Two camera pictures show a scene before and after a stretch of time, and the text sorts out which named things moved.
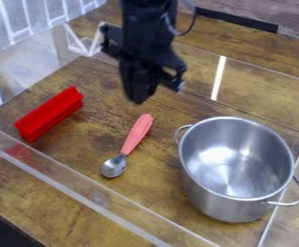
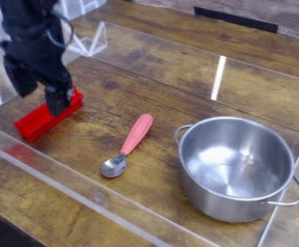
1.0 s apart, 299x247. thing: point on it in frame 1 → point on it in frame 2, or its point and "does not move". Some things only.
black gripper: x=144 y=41 → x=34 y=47
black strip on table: x=239 y=20 does not move
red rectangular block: x=50 y=113 does not move
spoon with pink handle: x=115 y=165 does not move
